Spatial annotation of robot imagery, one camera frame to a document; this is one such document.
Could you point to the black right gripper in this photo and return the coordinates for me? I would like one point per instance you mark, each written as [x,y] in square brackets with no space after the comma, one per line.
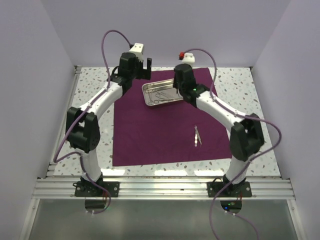
[175,84]

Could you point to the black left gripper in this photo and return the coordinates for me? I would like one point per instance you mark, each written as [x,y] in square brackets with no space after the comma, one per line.
[144,73]

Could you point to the stainless steel instrument tray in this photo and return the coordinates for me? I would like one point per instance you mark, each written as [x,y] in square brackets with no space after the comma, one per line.
[156,87]

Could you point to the purple surgical cloth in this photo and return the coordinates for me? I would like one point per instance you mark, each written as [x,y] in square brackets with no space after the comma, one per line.
[147,135]

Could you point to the silver tweezers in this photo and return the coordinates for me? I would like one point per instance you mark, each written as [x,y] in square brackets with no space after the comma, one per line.
[196,140]
[199,137]

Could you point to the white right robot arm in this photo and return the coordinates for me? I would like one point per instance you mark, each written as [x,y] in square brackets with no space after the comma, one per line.
[246,134]

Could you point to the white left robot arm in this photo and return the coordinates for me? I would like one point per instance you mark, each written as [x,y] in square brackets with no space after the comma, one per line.
[82,123]

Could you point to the steel surgical scissors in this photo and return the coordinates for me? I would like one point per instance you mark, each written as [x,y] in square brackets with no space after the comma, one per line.
[154,99]

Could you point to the steel forceps in tray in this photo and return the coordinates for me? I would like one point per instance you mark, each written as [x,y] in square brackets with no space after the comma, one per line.
[168,97]

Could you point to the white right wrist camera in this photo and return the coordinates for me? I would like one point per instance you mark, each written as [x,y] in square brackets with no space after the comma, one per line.
[187,58]

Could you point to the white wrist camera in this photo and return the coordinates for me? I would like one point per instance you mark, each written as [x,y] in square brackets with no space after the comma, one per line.
[137,49]
[187,58]

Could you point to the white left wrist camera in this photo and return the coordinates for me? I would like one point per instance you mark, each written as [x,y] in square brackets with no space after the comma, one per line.
[137,49]

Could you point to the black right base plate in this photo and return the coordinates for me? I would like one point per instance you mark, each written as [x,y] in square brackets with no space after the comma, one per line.
[232,191]

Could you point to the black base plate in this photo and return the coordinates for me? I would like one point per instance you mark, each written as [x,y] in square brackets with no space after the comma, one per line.
[107,188]
[232,191]

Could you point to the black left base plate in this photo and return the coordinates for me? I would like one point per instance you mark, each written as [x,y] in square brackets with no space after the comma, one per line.
[107,188]

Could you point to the aluminium front frame rail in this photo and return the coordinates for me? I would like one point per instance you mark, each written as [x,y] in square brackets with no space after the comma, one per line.
[167,188]

